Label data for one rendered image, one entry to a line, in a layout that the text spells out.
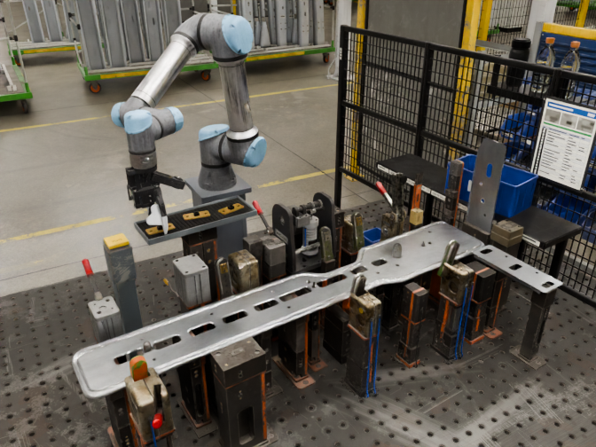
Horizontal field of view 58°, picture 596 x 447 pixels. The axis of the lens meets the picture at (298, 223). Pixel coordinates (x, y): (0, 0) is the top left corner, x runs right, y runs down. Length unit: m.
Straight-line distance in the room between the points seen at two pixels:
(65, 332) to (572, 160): 1.92
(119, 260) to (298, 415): 0.71
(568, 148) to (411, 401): 1.06
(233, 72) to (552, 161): 1.20
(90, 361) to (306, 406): 0.64
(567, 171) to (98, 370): 1.69
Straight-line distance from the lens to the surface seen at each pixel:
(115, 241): 1.69
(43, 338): 2.16
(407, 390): 1.81
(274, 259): 1.76
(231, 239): 2.18
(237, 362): 1.39
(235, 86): 1.88
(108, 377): 1.46
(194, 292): 1.62
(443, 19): 3.89
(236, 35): 1.80
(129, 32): 8.66
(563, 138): 2.18
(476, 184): 2.08
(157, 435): 1.37
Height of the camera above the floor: 1.96
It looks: 28 degrees down
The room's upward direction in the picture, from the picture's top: straight up
